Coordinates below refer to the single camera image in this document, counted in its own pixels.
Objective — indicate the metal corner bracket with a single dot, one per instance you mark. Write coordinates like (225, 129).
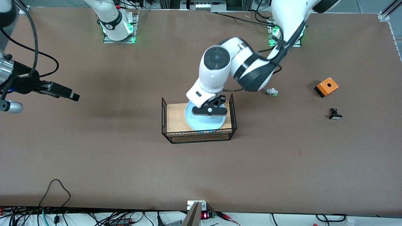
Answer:
(24, 10)

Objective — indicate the green push button switch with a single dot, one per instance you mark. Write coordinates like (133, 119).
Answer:
(271, 92)

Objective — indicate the red clip lead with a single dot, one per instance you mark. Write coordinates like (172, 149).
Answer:
(223, 215)

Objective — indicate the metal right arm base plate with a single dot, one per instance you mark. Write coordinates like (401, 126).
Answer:
(110, 41)

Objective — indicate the grey metal bar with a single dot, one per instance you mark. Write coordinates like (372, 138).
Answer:
(193, 218)

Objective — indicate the red digit display module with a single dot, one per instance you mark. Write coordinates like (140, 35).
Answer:
(204, 215)

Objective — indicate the wooden board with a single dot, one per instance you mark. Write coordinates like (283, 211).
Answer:
(176, 117)

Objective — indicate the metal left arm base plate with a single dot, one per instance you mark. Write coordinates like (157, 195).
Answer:
(274, 43)

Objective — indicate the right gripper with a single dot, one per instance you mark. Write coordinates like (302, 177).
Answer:
(25, 82)

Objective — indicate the light blue plate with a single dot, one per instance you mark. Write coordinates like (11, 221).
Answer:
(204, 124)

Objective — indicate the black square push button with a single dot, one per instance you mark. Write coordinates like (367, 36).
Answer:
(335, 115)

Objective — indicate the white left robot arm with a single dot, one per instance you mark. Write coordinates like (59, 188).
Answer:
(213, 72)

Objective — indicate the black power adapter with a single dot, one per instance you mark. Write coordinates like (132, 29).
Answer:
(121, 222)

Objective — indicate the aluminium frame profile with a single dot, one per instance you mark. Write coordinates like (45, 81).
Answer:
(392, 8)

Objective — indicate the white lit device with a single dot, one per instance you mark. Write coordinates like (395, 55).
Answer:
(204, 5)

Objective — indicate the white mounting bracket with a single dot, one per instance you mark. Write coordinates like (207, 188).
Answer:
(191, 205)

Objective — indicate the orange button enclosure box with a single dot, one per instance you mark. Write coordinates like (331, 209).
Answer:
(327, 86)

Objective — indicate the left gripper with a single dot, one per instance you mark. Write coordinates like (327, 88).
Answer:
(221, 99)

